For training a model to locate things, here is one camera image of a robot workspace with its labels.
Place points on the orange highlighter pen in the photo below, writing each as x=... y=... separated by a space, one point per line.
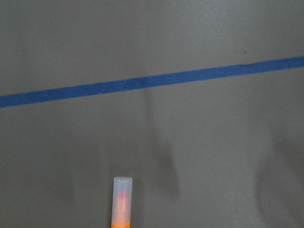
x=121 y=202

